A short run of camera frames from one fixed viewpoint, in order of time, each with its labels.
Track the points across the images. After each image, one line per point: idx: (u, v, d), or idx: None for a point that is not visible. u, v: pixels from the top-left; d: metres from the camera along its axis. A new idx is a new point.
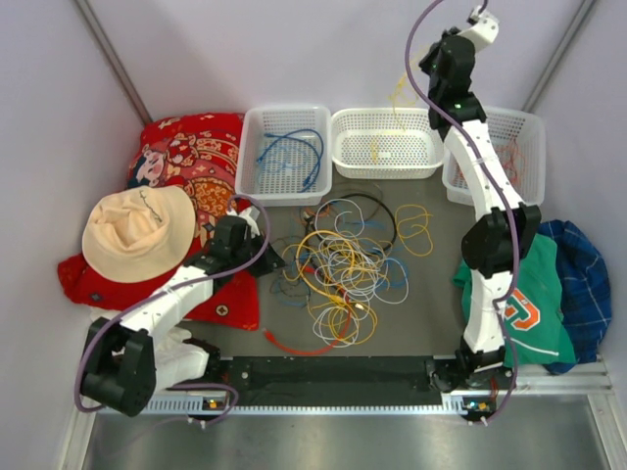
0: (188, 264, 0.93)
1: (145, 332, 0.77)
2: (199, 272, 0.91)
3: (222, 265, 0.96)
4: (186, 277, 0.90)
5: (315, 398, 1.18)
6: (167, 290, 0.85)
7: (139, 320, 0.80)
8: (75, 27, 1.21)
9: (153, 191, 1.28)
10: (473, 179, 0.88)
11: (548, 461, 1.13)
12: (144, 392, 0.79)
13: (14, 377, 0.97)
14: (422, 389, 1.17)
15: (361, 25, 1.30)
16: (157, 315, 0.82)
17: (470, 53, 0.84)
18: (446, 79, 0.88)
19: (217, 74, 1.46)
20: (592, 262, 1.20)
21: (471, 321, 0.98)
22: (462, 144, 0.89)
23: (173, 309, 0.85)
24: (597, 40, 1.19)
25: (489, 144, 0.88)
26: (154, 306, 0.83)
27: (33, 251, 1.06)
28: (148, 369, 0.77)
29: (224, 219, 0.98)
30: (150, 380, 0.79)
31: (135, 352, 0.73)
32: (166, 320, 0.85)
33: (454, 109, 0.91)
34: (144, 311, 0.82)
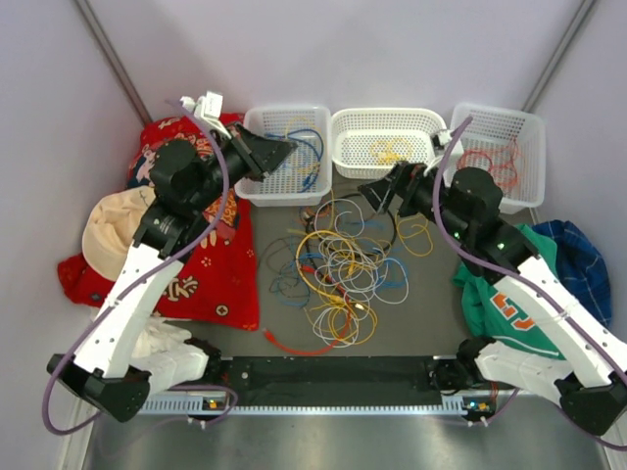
0: (139, 242, 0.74)
1: (101, 371, 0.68)
2: (153, 256, 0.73)
3: (186, 227, 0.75)
4: (138, 270, 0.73)
5: (316, 398, 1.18)
6: (113, 304, 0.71)
7: (93, 353, 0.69)
8: (75, 28, 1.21)
9: (152, 192, 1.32)
10: (561, 335, 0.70)
11: (549, 462, 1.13)
12: (136, 401, 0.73)
13: (13, 379, 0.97)
14: (422, 389, 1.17)
15: (362, 24, 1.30)
16: (111, 343, 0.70)
17: (494, 186, 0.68)
18: (473, 222, 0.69)
19: (217, 74, 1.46)
20: (592, 262, 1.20)
21: (498, 365, 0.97)
22: (531, 297, 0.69)
23: (131, 322, 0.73)
24: (598, 41, 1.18)
25: (558, 285, 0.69)
26: (106, 330, 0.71)
27: (33, 253, 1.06)
28: (125, 387, 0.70)
29: (160, 161, 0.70)
30: (135, 392, 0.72)
31: (94, 397, 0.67)
32: (127, 337, 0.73)
33: (498, 250, 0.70)
34: (97, 340, 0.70)
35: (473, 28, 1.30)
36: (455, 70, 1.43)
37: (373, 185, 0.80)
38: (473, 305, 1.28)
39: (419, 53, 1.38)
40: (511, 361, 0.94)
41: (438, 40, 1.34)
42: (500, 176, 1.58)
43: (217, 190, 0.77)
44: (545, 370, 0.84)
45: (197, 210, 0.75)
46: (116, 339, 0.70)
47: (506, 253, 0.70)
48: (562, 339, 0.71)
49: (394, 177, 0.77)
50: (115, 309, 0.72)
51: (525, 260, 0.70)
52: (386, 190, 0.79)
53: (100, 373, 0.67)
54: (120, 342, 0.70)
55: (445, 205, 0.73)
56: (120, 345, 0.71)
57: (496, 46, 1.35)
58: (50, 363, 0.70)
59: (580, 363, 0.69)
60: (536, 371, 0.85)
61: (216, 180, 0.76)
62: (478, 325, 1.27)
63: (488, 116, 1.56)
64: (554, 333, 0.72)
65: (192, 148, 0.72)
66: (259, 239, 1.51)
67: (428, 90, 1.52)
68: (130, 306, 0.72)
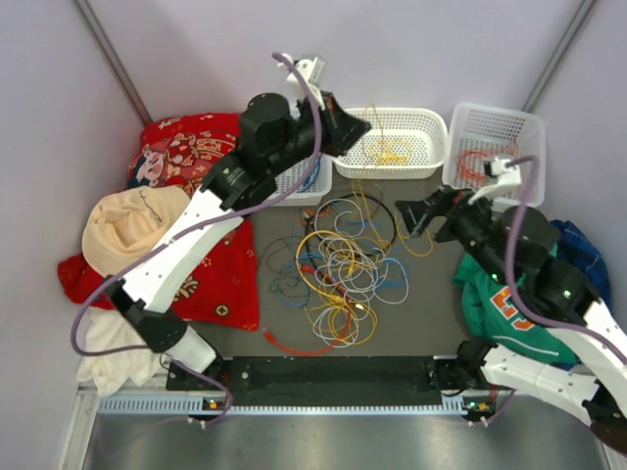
0: (206, 188, 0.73)
1: (143, 303, 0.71)
2: (214, 204, 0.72)
3: (253, 187, 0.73)
4: (198, 214, 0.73)
5: (316, 399, 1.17)
6: (168, 242, 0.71)
7: (142, 283, 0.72)
8: (75, 29, 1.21)
9: (153, 192, 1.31)
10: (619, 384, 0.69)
11: (549, 463, 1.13)
12: (168, 333, 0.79)
13: (14, 378, 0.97)
14: (422, 390, 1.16)
15: (361, 24, 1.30)
16: (159, 278, 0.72)
17: (547, 232, 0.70)
18: (529, 267, 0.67)
19: (217, 74, 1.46)
20: (592, 263, 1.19)
21: (508, 376, 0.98)
22: (597, 348, 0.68)
23: (182, 262, 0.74)
24: (598, 41, 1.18)
25: (621, 334, 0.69)
26: (157, 264, 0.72)
27: (34, 254, 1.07)
28: (162, 321, 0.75)
29: (250, 108, 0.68)
30: (168, 326, 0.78)
31: (133, 323, 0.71)
32: (176, 275, 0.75)
33: (562, 297, 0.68)
34: (147, 271, 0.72)
35: (473, 28, 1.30)
36: (455, 70, 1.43)
37: (411, 204, 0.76)
38: (472, 305, 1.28)
39: (419, 53, 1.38)
40: (525, 374, 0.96)
41: (438, 40, 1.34)
42: None
43: (297, 154, 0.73)
44: (566, 388, 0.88)
45: (270, 169, 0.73)
46: (164, 276, 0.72)
47: (571, 303, 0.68)
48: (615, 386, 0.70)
49: (435, 202, 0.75)
50: (168, 249, 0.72)
51: (591, 307, 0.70)
52: (424, 213, 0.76)
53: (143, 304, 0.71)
54: (166, 280, 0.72)
55: (487, 241, 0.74)
56: (166, 283, 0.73)
57: (495, 46, 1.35)
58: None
59: None
60: (555, 389, 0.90)
61: (301, 143, 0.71)
62: (478, 325, 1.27)
63: (488, 115, 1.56)
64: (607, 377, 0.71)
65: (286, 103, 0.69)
66: (259, 239, 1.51)
67: (428, 90, 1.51)
68: (183, 250, 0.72)
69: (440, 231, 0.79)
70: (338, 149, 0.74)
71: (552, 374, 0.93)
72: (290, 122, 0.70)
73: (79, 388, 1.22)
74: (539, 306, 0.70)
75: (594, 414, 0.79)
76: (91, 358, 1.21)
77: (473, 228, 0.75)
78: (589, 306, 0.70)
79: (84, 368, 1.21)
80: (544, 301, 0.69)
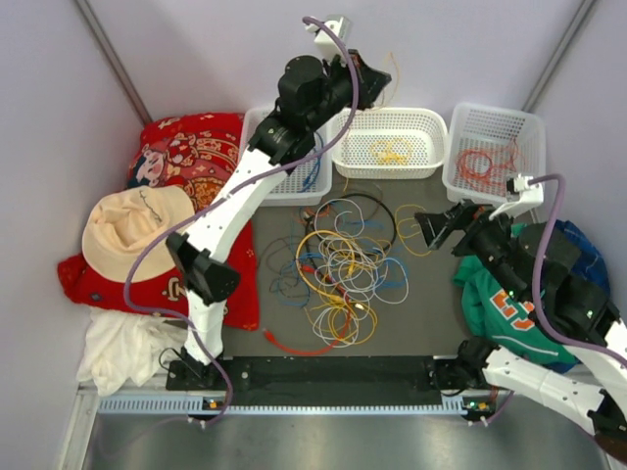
0: (253, 148, 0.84)
1: (208, 252, 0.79)
2: (264, 162, 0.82)
3: (295, 143, 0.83)
4: (250, 172, 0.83)
5: (315, 399, 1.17)
6: (225, 197, 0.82)
7: (203, 235, 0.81)
8: (75, 28, 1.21)
9: (153, 192, 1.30)
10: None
11: (549, 463, 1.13)
12: (229, 285, 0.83)
13: (14, 378, 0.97)
14: (422, 389, 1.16)
15: (361, 24, 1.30)
16: (219, 229, 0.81)
17: (565, 250, 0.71)
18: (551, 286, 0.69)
19: (217, 74, 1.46)
20: (592, 262, 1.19)
21: (511, 380, 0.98)
22: (614, 368, 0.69)
23: (237, 216, 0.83)
24: (598, 41, 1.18)
25: None
26: (217, 217, 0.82)
27: (34, 253, 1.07)
28: (226, 270, 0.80)
29: (289, 72, 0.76)
30: (231, 278, 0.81)
31: (201, 270, 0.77)
32: (232, 229, 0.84)
33: (585, 316, 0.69)
34: (208, 224, 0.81)
35: (473, 28, 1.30)
36: (456, 70, 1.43)
37: (431, 216, 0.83)
38: (472, 305, 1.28)
39: (419, 53, 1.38)
40: (529, 379, 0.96)
41: (438, 40, 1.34)
42: (500, 176, 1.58)
43: (330, 111, 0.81)
44: (572, 396, 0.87)
45: (309, 127, 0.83)
46: (223, 227, 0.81)
47: (593, 323, 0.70)
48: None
49: (455, 215, 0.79)
50: (224, 204, 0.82)
51: (610, 329, 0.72)
52: (443, 225, 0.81)
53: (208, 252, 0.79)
54: (225, 232, 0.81)
55: (505, 258, 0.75)
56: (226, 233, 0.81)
57: (496, 45, 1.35)
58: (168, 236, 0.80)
59: None
60: (560, 397, 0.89)
61: (333, 99, 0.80)
62: (478, 325, 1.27)
63: (488, 115, 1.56)
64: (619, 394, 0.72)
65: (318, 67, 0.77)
66: (259, 239, 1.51)
67: (428, 90, 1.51)
68: (238, 204, 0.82)
69: (458, 246, 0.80)
70: (365, 103, 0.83)
71: (556, 382, 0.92)
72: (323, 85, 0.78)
73: (79, 389, 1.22)
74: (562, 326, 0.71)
75: (598, 424, 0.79)
76: (91, 358, 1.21)
77: (494, 245, 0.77)
78: (608, 328, 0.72)
79: (84, 368, 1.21)
80: (566, 321, 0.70)
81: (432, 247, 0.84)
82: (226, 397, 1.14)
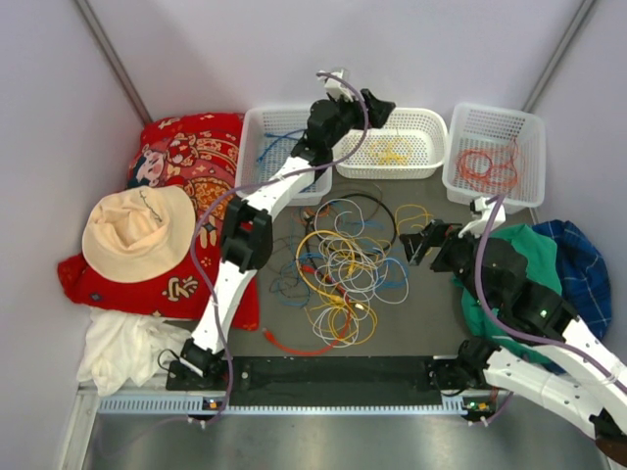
0: (295, 155, 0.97)
1: (265, 210, 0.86)
2: (303, 163, 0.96)
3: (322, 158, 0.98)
4: (294, 167, 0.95)
5: (316, 399, 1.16)
6: (280, 177, 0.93)
7: (262, 202, 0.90)
8: (75, 29, 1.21)
9: (153, 192, 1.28)
10: (605, 397, 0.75)
11: (549, 463, 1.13)
12: (263, 256, 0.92)
13: (15, 378, 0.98)
14: (422, 389, 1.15)
15: (361, 24, 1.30)
16: (274, 199, 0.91)
17: (515, 257, 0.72)
18: (506, 292, 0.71)
19: (217, 74, 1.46)
20: (592, 263, 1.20)
21: (513, 382, 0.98)
22: (578, 362, 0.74)
23: (286, 195, 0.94)
24: (599, 40, 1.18)
25: (599, 347, 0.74)
26: (271, 190, 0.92)
27: (34, 253, 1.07)
28: (268, 237, 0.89)
29: (316, 108, 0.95)
30: (267, 245, 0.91)
31: (262, 227, 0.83)
32: (279, 205, 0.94)
33: (541, 317, 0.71)
34: (265, 195, 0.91)
35: (473, 28, 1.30)
36: (456, 70, 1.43)
37: (411, 235, 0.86)
38: (472, 305, 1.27)
39: (418, 53, 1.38)
40: (531, 383, 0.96)
41: (438, 40, 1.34)
42: (500, 176, 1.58)
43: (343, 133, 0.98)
44: (573, 400, 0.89)
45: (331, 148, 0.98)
46: (277, 198, 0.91)
47: (549, 321, 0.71)
48: (605, 399, 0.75)
49: (428, 233, 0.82)
50: (278, 183, 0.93)
51: (569, 326, 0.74)
52: (421, 242, 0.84)
53: (265, 211, 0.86)
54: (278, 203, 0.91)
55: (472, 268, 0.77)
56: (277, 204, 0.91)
57: (496, 46, 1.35)
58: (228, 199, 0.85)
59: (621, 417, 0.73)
60: (562, 400, 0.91)
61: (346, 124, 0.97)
62: (478, 325, 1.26)
63: (488, 116, 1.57)
64: (596, 391, 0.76)
65: (335, 105, 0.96)
66: None
67: (427, 91, 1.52)
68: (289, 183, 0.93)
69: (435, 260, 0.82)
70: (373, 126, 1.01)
71: (557, 386, 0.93)
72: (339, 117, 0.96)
73: (79, 388, 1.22)
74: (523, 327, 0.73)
75: (599, 429, 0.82)
76: (91, 358, 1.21)
77: (462, 258, 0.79)
78: (566, 324, 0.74)
79: (84, 368, 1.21)
80: (524, 321, 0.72)
81: (412, 261, 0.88)
82: (225, 397, 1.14)
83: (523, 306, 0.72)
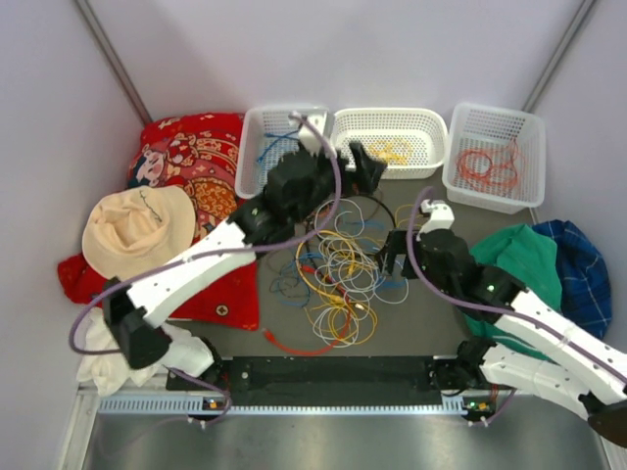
0: (231, 220, 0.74)
1: (143, 308, 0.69)
2: (234, 237, 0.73)
3: (274, 232, 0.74)
4: (219, 242, 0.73)
5: (316, 399, 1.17)
6: (184, 258, 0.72)
7: (148, 292, 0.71)
8: (76, 29, 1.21)
9: (153, 192, 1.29)
10: (568, 362, 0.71)
11: (549, 463, 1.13)
12: (149, 351, 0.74)
13: (14, 378, 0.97)
14: (422, 390, 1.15)
15: (361, 25, 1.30)
16: (166, 291, 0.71)
17: (455, 238, 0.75)
18: (453, 273, 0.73)
19: (217, 75, 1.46)
20: (592, 262, 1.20)
21: (507, 373, 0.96)
22: (530, 330, 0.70)
23: (192, 282, 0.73)
24: (599, 40, 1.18)
25: (553, 312, 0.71)
26: (168, 277, 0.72)
27: (34, 253, 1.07)
28: (152, 336, 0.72)
29: (281, 164, 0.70)
30: (155, 343, 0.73)
31: (128, 330, 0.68)
32: (181, 294, 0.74)
33: (489, 292, 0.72)
34: (156, 283, 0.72)
35: (472, 29, 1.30)
36: (456, 70, 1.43)
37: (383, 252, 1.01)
38: None
39: (418, 54, 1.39)
40: (523, 371, 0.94)
41: (437, 40, 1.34)
42: (500, 176, 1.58)
43: (314, 200, 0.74)
44: (563, 383, 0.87)
45: (292, 218, 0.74)
46: (171, 289, 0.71)
47: (497, 293, 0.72)
48: (570, 364, 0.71)
49: (390, 241, 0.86)
50: (184, 264, 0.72)
51: (516, 297, 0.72)
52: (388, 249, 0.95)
53: (143, 310, 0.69)
54: (172, 295, 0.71)
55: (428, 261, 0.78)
56: (172, 296, 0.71)
57: (495, 46, 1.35)
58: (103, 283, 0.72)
59: (594, 384, 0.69)
60: (553, 385, 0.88)
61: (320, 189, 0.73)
62: (478, 325, 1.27)
63: (488, 115, 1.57)
64: (567, 361, 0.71)
65: (312, 164, 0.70)
66: None
67: (427, 91, 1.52)
68: (198, 268, 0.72)
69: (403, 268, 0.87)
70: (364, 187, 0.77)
71: (549, 370, 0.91)
72: (314, 179, 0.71)
73: (79, 388, 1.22)
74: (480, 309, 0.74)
75: (591, 408, 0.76)
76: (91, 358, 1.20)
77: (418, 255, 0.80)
78: (514, 296, 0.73)
79: (84, 368, 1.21)
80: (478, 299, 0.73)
81: (385, 271, 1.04)
82: (226, 397, 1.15)
83: (472, 286, 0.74)
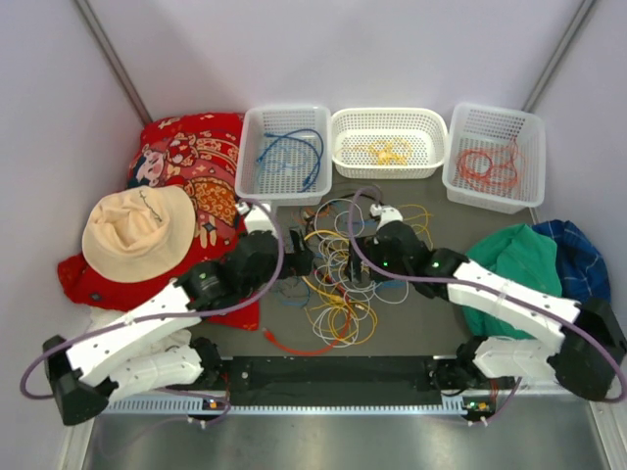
0: (178, 284, 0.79)
1: (79, 371, 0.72)
2: (180, 302, 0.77)
3: (220, 297, 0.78)
4: (164, 305, 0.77)
5: (316, 398, 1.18)
6: (126, 321, 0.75)
7: (85, 354, 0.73)
8: (75, 29, 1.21)
9: (153, 191, 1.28)
10: (513, 317, 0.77)
11: (548, 462, 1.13)
12: (88, 411, 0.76)
13: (13, 378, 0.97)
14: (422, 389, 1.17)
15: (361, 25, 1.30)
16: (105, 353, 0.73)
17: (404, 226, 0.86)
18: (404, 257, 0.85)
19: (217, 74, 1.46)
20: (592, 262, 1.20)
21: (496, 359, 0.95)
22: (472, 294, 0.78)
23: (133, 345, 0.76)
24: (599, 40, 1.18)
25: (492, 274, 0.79)
26: (108, 340, 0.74)
27: (33, 252, 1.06)
28: (88, 398, 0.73)
29: (249, 237, 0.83)
30: (94, 404, 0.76)
31: (62, 392, 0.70)
32: (121, 355, 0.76)
33: (433, 268, 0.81)
34: (96, 345, 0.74)
35: (472, 29, 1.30)
36: (456, 70, 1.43)
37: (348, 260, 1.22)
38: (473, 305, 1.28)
39: (418, 53, 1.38)
40: (505, 352, 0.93)
41: (437, 40, 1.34)
42: (500, 176, 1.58)
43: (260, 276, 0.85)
44: (537, 352, 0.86)
45: (240, 289, 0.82)
46: (110, 352, 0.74)
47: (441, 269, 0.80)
48: (515, 318, 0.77)
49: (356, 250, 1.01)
50: (125, 327, 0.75)
51: (460, 266, 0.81)
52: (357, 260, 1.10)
53: (80, 371, 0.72)
54: (112, 356, 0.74)
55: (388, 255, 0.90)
56: (111, 358, 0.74)
57: (495, 46, 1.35)
58: (48, 340, 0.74)
59: (540, 332, 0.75)
60: (528, 355, 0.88)
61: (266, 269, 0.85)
62: (478, 325, 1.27)
63: (488, 116, 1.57)
64: (514, 317, 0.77)
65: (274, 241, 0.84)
66: None
67: (427, 91, 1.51)
68: (141, 331, 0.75)
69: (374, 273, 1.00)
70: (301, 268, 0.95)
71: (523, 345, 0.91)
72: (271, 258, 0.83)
73: None
74: (428, 286, 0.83)
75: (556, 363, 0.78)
76: None
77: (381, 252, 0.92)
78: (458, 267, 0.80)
79: None
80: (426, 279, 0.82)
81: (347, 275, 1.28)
82: (226, 397, 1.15)
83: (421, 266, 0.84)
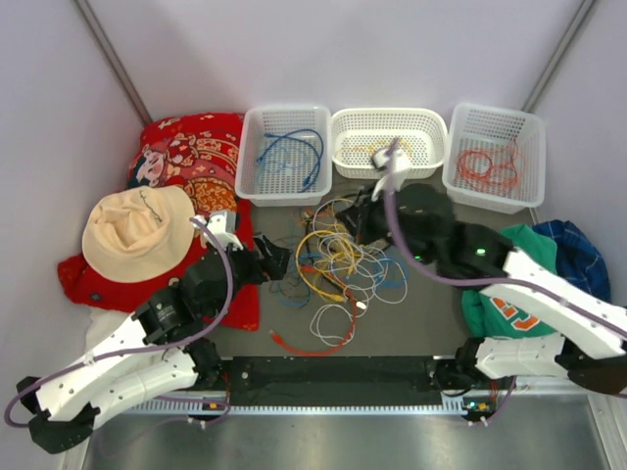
0: (136, 317, 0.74)
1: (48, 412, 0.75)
2: (138, 335, 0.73)
3: (180, 326, 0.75)
4: (121, 341, 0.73)
5: (315, 398, 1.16)
6: (85, 360, 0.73)
7: (53, 395, 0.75)
8: (75, 29, 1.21)
9: (153, 191, 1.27)
10: (560, 322, 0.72)
11: (547, 462, 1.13)
12: (72, 441, 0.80)
13: (13, 379, 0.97)
14: (422, 389, 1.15)
15: (361, 25, 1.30)
16: (69, 393, 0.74)
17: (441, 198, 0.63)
18: (437, 238, 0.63)
19: (217, 74, 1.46)
20: (592, 262, 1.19)
21: (501, 362, 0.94)
22: (528, 295, 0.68)
23: (97, 381, 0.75)
24: (598, 41, 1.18)
25: (544, 272, 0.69)
26: (71, 379, 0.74)
27: (33, 252, 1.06)
28: (65, 431, 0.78)
29: (198, 263, 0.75)
30: (73, 435, 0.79)
31: (37, 429, 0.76)
32: (92, 389, 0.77)
33: (478, 257, 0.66)
34: (62, 384, 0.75)
35: (472, 29, 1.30)
36: (456, 70, 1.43)
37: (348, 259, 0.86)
38: (472, 305, 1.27)
39: (418, 54, 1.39)
40: (508, 353, 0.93)
41: (438, 40, 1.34)
42: (500, 176, 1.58)
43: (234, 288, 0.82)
44: (542, 352, 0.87)
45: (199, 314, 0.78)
46: (74, 391, 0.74)
47: (488, 258, 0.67)
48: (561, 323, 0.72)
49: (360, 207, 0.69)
50: (86, 366, 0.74)
51: (511, 258, 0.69)
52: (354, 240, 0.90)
53: (48, 413, 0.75)
54: (75, 396, 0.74)
55: None
56: (74, 398, 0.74)
57: (495, 47, 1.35)
58: (22, 380, 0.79)
59: (585, 339, 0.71)
60: (534, 355, 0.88)
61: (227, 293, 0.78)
62: (478, 325, 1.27)
63: (488, 116, 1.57)
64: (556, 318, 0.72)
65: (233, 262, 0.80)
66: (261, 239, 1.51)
67: (428, 91, 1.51)
68: (99, 370, 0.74)
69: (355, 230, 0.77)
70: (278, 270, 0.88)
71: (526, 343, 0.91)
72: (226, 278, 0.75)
73: None
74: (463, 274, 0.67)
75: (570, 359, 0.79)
76: None
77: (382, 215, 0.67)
78: (506, 258, 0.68)
79: None
80: (464, 266, 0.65)
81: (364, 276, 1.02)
82: (226, 398, 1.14)
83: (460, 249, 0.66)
